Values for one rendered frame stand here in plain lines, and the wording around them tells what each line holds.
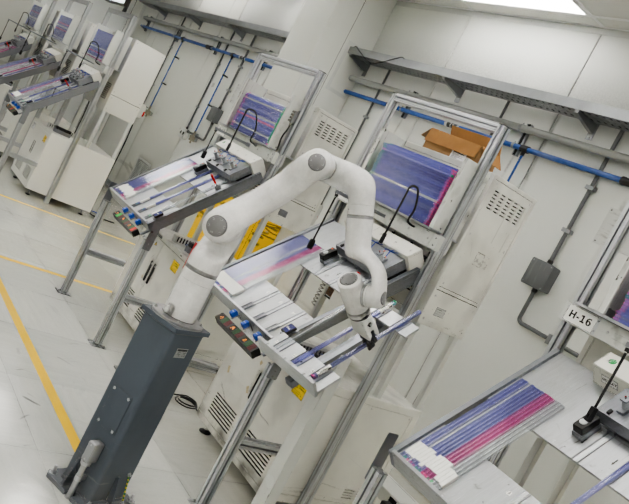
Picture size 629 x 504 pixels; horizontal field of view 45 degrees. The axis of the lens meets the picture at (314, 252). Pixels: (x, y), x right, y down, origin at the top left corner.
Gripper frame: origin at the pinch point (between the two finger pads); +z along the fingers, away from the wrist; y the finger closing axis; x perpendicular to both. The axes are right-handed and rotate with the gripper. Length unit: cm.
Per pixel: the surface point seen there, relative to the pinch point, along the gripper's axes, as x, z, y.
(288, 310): 5, 10, 49
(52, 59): -87, 76, 643
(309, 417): 28.7, 21.8, 8.2
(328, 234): -44, 22, 86
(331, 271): -25, 16, 59
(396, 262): -42, 11, 34
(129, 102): -100, 93, 490
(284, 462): 44, 34, 9
